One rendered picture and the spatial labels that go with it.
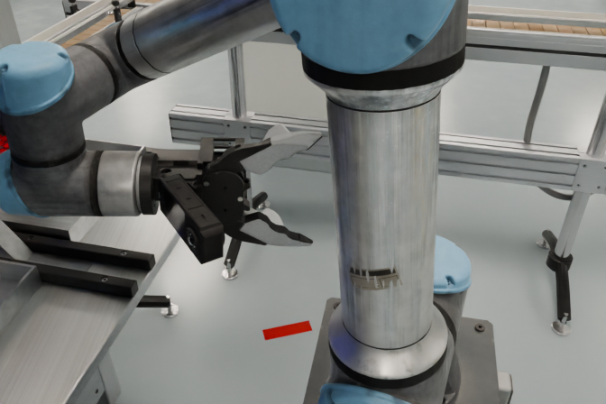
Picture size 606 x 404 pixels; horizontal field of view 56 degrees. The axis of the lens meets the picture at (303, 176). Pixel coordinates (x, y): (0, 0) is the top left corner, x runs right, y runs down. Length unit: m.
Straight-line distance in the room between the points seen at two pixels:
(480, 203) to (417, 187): 2.15
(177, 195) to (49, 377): 0.29
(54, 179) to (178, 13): 0.22
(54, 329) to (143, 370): 1.08
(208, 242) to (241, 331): 1.39
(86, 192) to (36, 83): 0.13
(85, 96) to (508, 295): 1.78
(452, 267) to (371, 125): 0.31
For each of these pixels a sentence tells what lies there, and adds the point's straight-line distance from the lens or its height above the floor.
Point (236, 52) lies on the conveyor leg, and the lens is 1.86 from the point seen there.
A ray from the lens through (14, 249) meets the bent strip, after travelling 0.95.
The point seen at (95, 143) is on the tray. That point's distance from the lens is 1.16.
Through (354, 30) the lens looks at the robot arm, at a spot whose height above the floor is 1.35.
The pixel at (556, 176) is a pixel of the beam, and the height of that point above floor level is 0.48.
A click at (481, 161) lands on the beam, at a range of 1.89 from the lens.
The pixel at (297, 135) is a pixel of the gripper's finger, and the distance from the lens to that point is 0.61.
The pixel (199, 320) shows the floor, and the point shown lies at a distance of 1.99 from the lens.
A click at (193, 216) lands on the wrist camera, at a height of 1.11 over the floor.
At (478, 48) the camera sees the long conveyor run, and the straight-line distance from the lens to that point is 1.70.
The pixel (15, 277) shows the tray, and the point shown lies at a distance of 0.92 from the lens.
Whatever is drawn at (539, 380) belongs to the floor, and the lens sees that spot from 1.95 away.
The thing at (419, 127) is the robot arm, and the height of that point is 1.27.
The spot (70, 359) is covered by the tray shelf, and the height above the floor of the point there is 0.88.
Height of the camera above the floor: 1.46
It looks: 34 degrees down
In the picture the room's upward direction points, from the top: straight up
